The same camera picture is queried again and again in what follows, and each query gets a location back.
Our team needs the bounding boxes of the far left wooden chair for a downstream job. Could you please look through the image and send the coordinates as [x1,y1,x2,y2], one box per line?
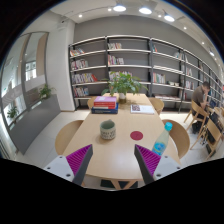
[87,96,97,109]

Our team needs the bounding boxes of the grey low partition wall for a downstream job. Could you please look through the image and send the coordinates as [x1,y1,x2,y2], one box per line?
[9,95,60,154]

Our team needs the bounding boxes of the near left wooden chair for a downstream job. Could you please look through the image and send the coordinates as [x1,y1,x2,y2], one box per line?
[55,120,83,155]

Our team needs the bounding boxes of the red middle book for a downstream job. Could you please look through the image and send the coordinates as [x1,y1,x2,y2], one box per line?
[92,105,116,110]

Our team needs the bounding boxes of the pink top book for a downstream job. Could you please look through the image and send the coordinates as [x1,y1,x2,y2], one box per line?
[94,96,117,105]

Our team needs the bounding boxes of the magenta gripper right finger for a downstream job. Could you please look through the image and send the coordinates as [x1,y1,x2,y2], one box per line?
[134,145,182,184]

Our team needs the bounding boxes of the open white magazine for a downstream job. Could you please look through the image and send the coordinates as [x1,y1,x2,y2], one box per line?
[131,104,154,114]

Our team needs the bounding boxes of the clear bottle blue cap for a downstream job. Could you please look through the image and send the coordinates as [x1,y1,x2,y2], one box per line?
[152,122,173,156]

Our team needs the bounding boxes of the near right wooden chair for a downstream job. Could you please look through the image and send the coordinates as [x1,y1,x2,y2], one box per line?
[162,119,190,158]

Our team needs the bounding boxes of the wooden chair under man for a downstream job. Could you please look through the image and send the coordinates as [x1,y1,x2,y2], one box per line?
[188,101,208,131]

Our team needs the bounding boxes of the green potted table plant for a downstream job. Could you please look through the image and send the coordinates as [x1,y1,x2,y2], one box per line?
[101,71,147,103]

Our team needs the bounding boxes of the wooden chair at right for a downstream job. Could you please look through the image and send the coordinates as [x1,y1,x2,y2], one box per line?
[190,119,222,160]

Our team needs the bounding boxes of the seated man in brown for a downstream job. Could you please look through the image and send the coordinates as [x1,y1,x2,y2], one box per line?
[192,81,210,134]

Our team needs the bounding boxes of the dark blue bottom book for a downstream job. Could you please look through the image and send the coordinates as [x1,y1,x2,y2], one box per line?
[91,103,118,114]

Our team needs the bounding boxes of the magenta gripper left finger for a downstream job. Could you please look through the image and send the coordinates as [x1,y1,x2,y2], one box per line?
[44,145,93,186]

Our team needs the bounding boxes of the green patterned ceramic mug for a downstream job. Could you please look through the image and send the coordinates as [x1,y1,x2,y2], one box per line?
[100,120,116,140]

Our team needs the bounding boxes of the large grey bookshelf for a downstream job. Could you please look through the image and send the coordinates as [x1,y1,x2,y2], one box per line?
[68,35,223,111]

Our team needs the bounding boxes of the round red coaster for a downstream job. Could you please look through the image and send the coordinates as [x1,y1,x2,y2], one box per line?
[130,131,143,140]

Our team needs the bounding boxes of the far right wooden chair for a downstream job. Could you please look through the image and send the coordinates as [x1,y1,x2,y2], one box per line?
[149,97,164,114]

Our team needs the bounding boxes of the potted plant by window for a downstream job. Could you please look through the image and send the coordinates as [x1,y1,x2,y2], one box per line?
[7,106,19,123]

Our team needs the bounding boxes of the long wooden table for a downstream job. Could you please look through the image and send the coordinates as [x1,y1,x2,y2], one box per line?
[62,92,182,191]

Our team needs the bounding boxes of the potted plant on ledge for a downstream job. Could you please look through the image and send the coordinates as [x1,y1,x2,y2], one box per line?
[39,84,55,100]

